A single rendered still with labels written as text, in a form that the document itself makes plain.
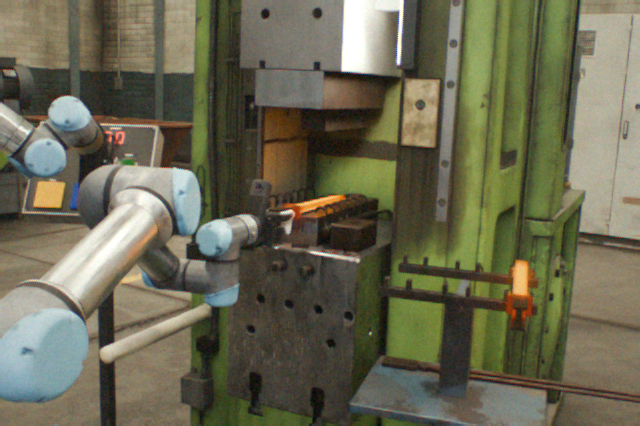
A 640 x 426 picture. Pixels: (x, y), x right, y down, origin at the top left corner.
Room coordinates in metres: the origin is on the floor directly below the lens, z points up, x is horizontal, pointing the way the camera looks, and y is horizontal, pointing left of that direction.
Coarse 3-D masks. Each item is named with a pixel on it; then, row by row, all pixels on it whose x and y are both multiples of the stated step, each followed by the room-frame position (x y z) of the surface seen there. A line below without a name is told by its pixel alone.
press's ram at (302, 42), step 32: (256, 0) 1.88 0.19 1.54; (288, 0) 1.84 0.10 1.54; (320, 0) 1.80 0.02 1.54; (352, 0) 1.81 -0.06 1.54; (384, 0) 1.93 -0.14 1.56; (256, 32) 1.88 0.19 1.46; (288, 32) 1.84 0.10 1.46; (320, 32) 1.80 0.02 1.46; (352, 32) 1.82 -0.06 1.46; (384, 32) 2.01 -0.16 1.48; (256, 64) 1.88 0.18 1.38; (288, 64) 1.84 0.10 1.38; (320, 64) 1.81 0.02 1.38; (352, 64) 1.83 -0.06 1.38; (384, 64) 2.02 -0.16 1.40
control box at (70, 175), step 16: (112, 128) 1.99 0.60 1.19; (128, 128) 1.99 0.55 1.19; (144, 128) 1.99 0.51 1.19; (128, 144) 1.96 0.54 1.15; (144, 144) 1.96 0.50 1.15; (160, 144) 2.01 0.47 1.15; (144, 160) 1.94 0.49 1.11; (160, 160) 2.01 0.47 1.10; (64, 176) 1.91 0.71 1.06; (32, 192) 1.89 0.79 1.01; (64, 192) 1.89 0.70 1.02; (32, 208) 1.87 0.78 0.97; (64, 208) 1.87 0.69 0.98
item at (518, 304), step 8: (520, 264) 1.55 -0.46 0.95; (520, 272) 1.48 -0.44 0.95; (520, 280) 1.41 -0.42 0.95; (520, 288) 1.35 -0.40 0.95; (512, 296) 1.27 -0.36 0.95; (520, 296) 1.25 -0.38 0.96; (512, 304) 1.20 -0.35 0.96; (520, 304) 1.20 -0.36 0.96; (528, 304) 1.26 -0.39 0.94; (512, 312) 1.27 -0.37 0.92; (520, 312) 1.19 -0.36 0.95; (528, 312) 1.26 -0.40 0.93; (512, 320) 1.23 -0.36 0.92; (520, 320) 1.19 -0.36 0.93; (512, 328) 1.19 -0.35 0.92; (520, 328) 1.19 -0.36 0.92
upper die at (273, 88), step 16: (256, 80) 1.88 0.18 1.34; (272, 80) 1.86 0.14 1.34; (288, 80) 1.84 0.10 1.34; (304, 80) 1.82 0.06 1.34; (320, 80) 1.80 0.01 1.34; (336, 80) 1.86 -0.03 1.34; (352, 80) 1.95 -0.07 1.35; (368, 80) 2.05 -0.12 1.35; (384, 80) 2.16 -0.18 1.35; (256, 96) 1.88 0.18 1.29; (272, 96) 1.86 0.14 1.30; (288, 96) 1.84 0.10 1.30; (304, 96) 1.82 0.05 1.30; (320, 96) 1.80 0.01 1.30; (336, 96) 1.87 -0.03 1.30; (352, 96) 1.96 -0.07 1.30; (368, 96) 2.06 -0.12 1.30
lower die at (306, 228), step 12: (372, 204) 2.13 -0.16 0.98; (300, 216) 1.82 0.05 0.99; (312, 216) 1.81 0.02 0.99; (324, 216) 1.83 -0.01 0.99; (336, 216) 1.90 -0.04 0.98; (300, 228) 1.82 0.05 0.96; (312, 228) 1.80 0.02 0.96; (288, 240) 1.83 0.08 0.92; (300, 240) 1.82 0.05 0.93; (312, 240) 1.80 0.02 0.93; (324, 240) 1.83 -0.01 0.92
